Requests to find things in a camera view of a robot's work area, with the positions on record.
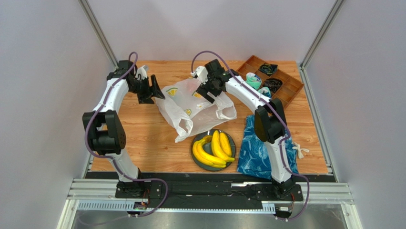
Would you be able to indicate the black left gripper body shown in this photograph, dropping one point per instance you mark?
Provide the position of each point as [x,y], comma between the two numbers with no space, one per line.
[142,87]

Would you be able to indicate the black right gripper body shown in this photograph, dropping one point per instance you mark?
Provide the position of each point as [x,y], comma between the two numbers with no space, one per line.
[208,88]

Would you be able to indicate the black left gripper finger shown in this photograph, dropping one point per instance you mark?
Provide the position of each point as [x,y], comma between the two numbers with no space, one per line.
[156,91]
[145,100]

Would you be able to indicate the white plastic bag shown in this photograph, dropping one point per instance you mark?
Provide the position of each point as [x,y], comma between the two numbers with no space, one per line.
[191,114]

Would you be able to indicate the yellow fake banana bunch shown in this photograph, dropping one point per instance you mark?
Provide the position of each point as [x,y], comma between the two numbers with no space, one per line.
[202,156]

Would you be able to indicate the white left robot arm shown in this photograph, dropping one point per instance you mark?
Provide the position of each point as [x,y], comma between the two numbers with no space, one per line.
[105,136]

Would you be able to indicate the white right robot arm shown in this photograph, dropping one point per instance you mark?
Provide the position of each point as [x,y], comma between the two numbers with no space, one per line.
[269,119]

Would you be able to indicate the blue patterned cloth bag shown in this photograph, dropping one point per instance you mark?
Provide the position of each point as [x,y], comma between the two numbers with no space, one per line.
[253,157]

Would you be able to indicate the teal white sock upper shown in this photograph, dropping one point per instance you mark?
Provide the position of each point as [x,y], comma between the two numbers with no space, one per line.
[253,80]

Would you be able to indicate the teal white sock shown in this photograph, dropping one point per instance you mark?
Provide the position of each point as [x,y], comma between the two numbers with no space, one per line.
[253,80]
[265,91]

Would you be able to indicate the teal white sock lower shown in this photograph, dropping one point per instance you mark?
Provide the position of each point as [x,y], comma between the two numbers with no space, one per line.
[265,91]

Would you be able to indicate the dark blue ceramic plate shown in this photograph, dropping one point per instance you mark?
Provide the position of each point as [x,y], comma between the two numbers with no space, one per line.
[208,149]

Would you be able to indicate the dark rolled sock upper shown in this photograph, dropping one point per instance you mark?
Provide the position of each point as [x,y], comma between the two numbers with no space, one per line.
[268,69]

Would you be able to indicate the black rolled sock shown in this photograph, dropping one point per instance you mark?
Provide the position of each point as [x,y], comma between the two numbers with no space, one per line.
[273,84]

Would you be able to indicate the brown compartment tray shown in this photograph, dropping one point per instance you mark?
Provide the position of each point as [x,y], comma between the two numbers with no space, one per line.
[291,86]

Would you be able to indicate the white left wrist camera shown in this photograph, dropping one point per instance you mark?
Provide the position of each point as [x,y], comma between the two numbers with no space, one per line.
[141,73]

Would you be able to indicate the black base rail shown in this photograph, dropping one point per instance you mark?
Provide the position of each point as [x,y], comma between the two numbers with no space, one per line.
[215,191]

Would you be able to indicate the aluminium frame base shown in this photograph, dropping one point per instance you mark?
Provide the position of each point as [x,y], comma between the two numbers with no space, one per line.
[102,195]

